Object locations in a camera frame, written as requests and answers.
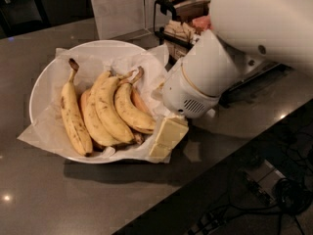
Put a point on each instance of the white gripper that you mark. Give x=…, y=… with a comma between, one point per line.
x=183, y=97

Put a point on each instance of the yellow banana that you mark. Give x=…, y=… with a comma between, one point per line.
x=134, y=117
x=103, y=90
x=93, y=124

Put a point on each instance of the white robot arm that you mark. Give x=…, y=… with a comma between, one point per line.
x=299, y=30

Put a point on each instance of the orange banana underneath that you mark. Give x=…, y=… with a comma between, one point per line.
x=138, y=101

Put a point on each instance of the single spotted banana left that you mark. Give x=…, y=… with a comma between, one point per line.
x=76, y=130

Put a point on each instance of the power strip on floor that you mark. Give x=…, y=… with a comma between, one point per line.
x=261, y=181

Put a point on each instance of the white paper liner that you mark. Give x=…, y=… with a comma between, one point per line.
x=49, y=128

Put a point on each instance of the white paper bag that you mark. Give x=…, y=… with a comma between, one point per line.
x=119, y=17

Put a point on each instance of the black appliance top left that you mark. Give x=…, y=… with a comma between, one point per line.
x=22, y=16

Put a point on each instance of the black wire condiment rack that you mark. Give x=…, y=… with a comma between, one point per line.
x=179, y=20

